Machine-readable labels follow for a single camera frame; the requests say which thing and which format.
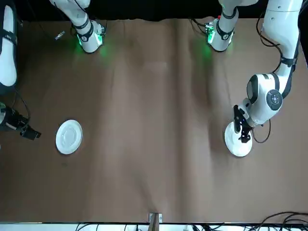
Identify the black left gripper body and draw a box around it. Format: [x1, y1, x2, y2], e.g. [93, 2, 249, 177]
[232, 105, 245, 133]

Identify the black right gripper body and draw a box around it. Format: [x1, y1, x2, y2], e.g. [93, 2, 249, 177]
[2, 107, 31, 132]

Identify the white round plate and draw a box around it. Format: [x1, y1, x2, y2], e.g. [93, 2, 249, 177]
[55, 119, 84, 155]
[224, 122, 253, 157]

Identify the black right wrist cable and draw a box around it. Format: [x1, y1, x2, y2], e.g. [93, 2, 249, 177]
[13, 88, 31, 126]

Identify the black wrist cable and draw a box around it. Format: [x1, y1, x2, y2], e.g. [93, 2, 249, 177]
[251, 119, 271, 143]
[13, 88, 31, 126]

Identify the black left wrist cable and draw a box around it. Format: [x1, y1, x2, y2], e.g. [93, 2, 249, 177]
[251, 119, 271, 143]

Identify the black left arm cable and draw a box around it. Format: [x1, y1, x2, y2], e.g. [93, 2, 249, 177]
[256, 11, 301, 99]

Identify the black table cable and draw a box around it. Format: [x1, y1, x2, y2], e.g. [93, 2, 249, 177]
[281, 214, 308, 231]
[261, 211, 308, 227]

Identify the aluminium profile post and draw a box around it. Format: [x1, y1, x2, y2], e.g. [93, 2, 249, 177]
[148, 212, 163, 231]

